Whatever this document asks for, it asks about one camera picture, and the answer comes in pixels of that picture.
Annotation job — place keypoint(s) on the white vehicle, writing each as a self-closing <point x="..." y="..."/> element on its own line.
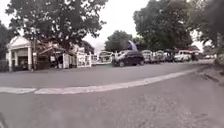
<point x="105" y="57"/>

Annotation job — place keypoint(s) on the black car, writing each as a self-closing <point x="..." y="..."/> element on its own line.
<point x="128" y="58"/>

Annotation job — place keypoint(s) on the round-crowned tree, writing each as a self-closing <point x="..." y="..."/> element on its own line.
<point x="118" y="40"/>

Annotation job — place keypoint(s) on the row of parked vehicles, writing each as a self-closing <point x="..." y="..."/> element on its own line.
<point x="156" y="56"/>

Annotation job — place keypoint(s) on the grey asphalt road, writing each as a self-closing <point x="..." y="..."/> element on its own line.
<point x="110" y="110"/>

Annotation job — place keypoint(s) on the roadside stall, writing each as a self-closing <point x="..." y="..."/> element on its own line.
<point x="53" y="56"/>

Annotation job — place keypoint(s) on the big leafy tree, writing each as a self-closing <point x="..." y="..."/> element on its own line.
<point x="163" y="23"/>

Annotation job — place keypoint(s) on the large dark tree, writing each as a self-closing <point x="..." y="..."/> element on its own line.
<point x="56" y="16"/>

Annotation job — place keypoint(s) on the small white building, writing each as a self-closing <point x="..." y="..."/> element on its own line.
<point x="20" y="50"/>

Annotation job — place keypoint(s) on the kerb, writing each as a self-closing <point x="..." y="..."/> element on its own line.
<point x="214" y="74"/>

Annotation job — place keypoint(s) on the overhanging tree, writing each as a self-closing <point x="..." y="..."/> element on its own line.
<point x="210" y="20"/>

